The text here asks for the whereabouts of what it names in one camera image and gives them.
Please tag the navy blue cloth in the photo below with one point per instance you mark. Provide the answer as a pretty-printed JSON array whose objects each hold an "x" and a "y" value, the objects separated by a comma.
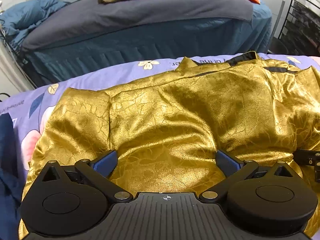
[{"x": 7, "y": 160}]

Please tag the gold satin jacket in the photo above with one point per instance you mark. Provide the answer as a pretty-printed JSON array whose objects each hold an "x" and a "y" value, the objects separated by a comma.
[{"x": 175, "y": 110}]

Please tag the blue duvet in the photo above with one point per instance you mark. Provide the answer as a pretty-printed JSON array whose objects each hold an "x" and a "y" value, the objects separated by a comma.
[{"x": 27, "y": 12}]

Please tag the purple floral bed sheet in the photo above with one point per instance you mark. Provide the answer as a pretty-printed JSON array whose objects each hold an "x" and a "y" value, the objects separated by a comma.
[{"x": 112, "y": 72}]

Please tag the bed with blue skirt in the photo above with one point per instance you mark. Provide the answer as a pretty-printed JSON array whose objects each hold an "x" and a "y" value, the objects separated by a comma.
[{"x": 150, "y": 42}]

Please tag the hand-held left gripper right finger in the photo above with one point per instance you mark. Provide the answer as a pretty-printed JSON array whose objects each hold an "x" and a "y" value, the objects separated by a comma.
[{"x": 226, "y": 164}]

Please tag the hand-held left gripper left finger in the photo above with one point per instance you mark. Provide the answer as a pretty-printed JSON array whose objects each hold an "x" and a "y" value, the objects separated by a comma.
[{"x": 106, "y": 164}]

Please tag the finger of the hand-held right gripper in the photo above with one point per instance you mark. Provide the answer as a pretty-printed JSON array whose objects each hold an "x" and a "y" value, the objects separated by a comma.
[
  {"x": 317, "y": 173},
  {"x": 306, "y": 156}
]

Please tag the grey blanket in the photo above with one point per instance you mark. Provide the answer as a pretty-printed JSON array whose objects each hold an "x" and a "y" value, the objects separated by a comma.
[{"x": 125, "y": 15}]

